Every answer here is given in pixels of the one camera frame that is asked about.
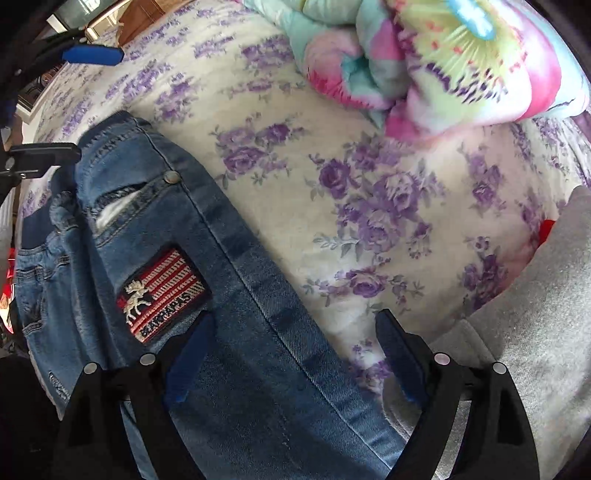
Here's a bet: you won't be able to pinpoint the brown wooden furniture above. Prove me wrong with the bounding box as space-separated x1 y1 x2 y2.
84 0 187 47

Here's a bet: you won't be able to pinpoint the blue denim jeans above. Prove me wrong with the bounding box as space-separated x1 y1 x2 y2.
15 112 404 479

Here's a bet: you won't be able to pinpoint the grey folded sweatpants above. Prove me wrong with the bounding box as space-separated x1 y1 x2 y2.
384 186 590 479

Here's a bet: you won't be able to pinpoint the red folded garment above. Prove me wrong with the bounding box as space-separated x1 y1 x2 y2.
539 219 556 245

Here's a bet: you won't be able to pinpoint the purple floral bedsheet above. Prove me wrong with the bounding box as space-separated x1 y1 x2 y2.
35 1 590 393

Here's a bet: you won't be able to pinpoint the colourful floral folded quilt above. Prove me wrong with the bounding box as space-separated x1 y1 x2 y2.
249 1 590 141

